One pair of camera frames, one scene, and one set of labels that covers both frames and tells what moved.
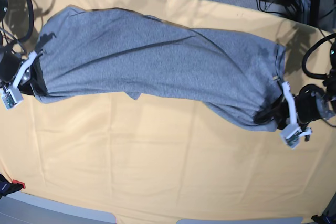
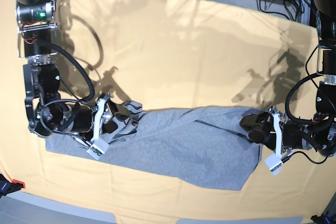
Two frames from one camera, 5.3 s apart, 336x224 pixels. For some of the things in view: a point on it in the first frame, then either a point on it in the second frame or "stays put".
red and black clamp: (7, 188) stays put
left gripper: (15, 71) → (87, 121)
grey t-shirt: (91, 51) → (206, 147)
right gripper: (304, 109) → (289, 135)
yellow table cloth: (153, 160) stays put
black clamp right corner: (321, 219) stays put
